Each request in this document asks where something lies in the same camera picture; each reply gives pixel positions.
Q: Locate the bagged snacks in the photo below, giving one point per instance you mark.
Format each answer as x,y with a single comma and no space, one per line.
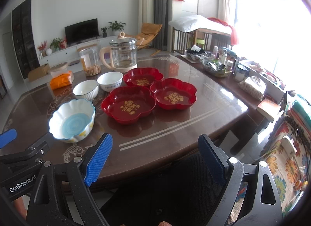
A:
254,86

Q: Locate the white bowl blue text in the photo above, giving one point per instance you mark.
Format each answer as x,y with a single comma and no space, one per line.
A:
110,81

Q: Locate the orange book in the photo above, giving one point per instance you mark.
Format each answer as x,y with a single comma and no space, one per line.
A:
268,109

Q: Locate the red flower plate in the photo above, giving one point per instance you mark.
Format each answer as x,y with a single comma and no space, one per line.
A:
173,93
142,76
127,105

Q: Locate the glass kettle cream handle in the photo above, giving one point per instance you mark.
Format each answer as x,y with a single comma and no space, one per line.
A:
120,56

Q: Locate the clear plastic snack jar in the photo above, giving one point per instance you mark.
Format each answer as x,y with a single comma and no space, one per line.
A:
89,56

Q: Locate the cardboard box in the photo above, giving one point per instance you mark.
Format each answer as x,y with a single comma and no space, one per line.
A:
38,72

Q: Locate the left hand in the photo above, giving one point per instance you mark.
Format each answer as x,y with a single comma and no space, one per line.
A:
20,207

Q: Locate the white lidded jar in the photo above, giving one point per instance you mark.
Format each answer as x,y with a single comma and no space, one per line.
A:
240,73

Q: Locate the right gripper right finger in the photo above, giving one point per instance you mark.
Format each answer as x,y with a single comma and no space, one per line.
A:
261,205

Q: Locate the floral sofa cover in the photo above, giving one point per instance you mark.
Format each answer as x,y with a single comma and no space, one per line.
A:
285,146

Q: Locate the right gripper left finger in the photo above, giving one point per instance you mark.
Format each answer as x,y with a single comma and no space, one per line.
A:
47,204

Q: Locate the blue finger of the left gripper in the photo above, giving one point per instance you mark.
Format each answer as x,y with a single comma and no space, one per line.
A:
7,137

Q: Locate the black television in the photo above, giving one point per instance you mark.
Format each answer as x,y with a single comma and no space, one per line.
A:
81,31

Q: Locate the red flower plate front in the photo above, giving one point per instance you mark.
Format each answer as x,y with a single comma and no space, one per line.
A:
127,105

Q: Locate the wooden crib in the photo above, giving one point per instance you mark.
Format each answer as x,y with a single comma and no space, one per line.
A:
203,38

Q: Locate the orange lounge chair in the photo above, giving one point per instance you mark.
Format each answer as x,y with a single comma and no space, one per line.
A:
148,33

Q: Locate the white tv cabinet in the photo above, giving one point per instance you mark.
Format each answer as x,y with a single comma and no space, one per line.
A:
72,53

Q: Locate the white pillow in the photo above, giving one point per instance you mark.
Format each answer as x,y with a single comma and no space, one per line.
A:
195,22

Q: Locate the green potted plant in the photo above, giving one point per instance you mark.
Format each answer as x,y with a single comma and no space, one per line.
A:
117,27

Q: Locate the blue scalloped ceramic bowl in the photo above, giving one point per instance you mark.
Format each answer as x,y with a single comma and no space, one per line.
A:
73,121

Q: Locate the orange tissue pack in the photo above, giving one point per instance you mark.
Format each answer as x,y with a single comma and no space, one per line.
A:
62,80

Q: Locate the white ribbed bowl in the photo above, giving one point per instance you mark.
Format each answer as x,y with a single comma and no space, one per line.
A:
87,89

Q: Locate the white standing air conditioner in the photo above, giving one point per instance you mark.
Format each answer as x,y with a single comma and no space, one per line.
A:
145,12

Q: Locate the red flower plate back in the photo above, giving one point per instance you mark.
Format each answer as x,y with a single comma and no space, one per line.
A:
142,76

